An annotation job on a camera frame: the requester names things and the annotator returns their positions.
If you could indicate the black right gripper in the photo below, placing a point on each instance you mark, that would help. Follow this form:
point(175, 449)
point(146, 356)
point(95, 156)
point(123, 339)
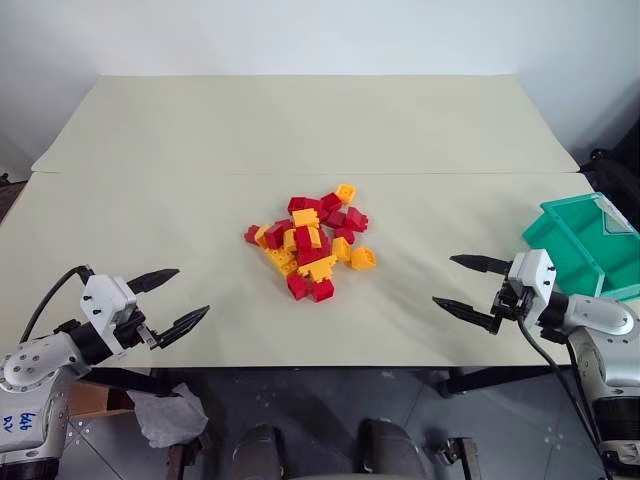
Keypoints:
point(512, 300)

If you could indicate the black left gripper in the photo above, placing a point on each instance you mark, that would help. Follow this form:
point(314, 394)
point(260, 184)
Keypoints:
point(131, 334)

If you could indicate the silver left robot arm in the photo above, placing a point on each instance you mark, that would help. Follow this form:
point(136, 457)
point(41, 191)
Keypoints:
point(35, 367)

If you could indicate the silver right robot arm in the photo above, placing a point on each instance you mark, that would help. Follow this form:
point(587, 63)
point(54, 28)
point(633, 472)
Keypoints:
point(602, 320)

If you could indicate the green plastic bin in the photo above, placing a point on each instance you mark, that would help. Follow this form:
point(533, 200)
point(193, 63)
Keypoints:
point(585, 245)

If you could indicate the brown cardboard box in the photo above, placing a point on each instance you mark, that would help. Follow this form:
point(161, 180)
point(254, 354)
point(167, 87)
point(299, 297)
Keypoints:
point(97, 400)

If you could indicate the red toy block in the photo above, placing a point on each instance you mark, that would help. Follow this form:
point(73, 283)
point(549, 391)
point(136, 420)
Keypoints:
point(334, 219)
point(322, 290)
point(277, 233)
point(303, 240)
point(358, 219)
point(298, 287)
point(345, 234)
point(301, 204)
point(310, 255)
point(251, 234)
point(330, 202)

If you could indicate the white crumpled cloth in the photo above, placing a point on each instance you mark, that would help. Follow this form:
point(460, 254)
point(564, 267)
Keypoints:
point(167, 415)

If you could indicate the flat yellow toy block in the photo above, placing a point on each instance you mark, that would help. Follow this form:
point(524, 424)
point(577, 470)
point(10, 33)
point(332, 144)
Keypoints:
point(280, 260)

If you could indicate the clear plastic label holder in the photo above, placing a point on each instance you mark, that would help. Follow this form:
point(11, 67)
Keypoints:
point(616, 220)

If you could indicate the dark rounded shape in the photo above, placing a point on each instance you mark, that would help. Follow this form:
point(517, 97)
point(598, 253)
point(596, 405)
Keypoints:
point(390, 450)
point(260, 452)

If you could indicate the black bag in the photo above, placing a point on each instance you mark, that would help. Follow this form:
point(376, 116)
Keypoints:
point(615, 175)

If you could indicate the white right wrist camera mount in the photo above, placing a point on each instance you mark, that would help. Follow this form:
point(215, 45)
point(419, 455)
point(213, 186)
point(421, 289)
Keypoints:
point(532, 272)

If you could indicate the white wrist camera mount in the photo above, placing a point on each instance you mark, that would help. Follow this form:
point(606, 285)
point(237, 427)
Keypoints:
point(532, 272)
point(102, 300)

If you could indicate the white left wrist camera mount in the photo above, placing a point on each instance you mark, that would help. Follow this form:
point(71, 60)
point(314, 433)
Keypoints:
point(102, 300)

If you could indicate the black table frame bar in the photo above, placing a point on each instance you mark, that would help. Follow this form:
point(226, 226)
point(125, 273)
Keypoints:
point(500, 381)
point(132, 381)

